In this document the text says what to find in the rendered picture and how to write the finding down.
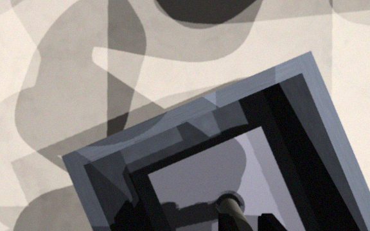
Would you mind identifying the pale grey cylinder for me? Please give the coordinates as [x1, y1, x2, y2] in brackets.
[219, 198, 253, 231]

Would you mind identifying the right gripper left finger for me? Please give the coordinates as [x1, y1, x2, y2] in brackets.
[218, 214, 239, 231]

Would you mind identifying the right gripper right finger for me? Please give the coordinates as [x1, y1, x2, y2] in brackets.
[258, 213, 287, 231]

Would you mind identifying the grey open box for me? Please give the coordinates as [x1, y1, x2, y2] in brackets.
[62, 51, 370, 231]

